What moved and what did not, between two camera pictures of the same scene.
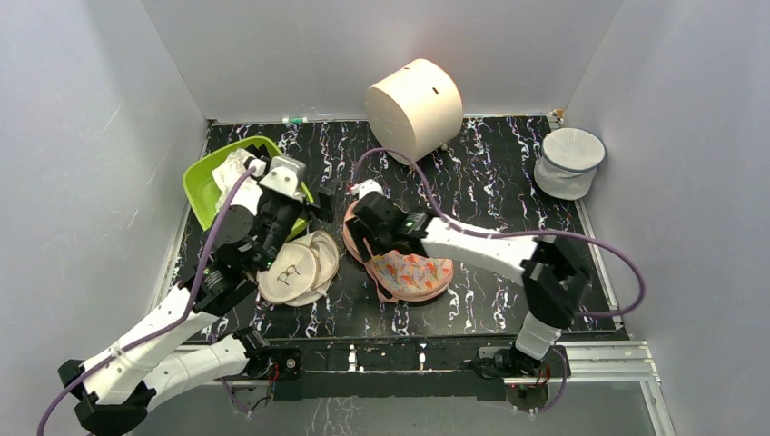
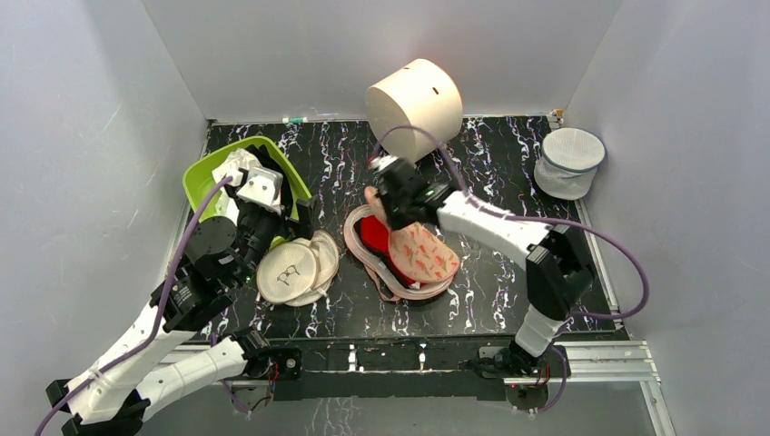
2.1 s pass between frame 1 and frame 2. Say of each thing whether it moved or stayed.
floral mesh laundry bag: moved
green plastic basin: stayed
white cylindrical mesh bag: stayed
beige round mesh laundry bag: stayed
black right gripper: moved
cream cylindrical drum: stayed
